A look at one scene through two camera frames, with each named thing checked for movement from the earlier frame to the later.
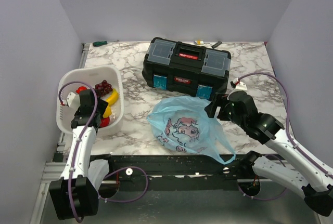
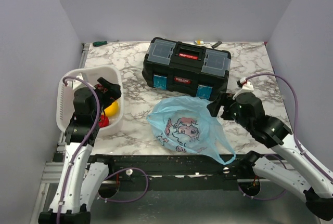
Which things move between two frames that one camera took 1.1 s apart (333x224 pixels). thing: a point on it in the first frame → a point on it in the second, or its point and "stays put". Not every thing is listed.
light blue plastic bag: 180,124 stays put
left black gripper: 102,106 → 112,93
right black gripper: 221,100 stays put
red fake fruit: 104,122 stays put
